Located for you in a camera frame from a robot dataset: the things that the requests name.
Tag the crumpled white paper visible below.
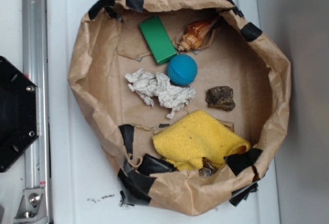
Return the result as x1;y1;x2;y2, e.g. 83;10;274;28
125;68;196;119

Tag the brown rock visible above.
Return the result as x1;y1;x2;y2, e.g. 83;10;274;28
206;86;235;111

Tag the aluminium extrusion rail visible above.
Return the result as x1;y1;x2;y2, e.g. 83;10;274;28
17;0;53;223

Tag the orange conch seashell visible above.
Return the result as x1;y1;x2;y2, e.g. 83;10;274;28
177;15;223;51

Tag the blue textured ball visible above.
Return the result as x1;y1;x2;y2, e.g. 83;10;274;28
167;54;198;86

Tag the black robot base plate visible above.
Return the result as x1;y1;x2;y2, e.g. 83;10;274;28
1;57;39;173

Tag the yellow microfiber cloth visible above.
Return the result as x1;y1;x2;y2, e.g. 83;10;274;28
152;110;251;171

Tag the green rectangular block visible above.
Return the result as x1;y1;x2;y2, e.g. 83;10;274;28
139;16;177;65

